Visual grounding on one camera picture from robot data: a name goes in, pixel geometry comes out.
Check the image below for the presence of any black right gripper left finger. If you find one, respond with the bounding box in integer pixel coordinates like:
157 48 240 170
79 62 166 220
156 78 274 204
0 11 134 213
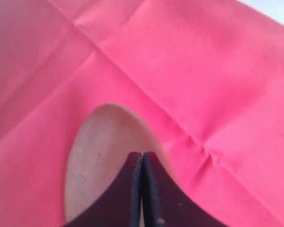
65 152 142 227

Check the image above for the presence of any brown wooden plate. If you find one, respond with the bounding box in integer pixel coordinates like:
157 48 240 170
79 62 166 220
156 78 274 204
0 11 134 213
64 104 169 222

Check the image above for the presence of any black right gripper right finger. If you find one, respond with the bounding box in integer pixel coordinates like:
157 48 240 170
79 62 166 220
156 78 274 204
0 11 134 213
142 152 224 227

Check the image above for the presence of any red tablecloth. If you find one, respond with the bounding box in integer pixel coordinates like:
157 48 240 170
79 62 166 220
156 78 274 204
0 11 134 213
0 0 284 227

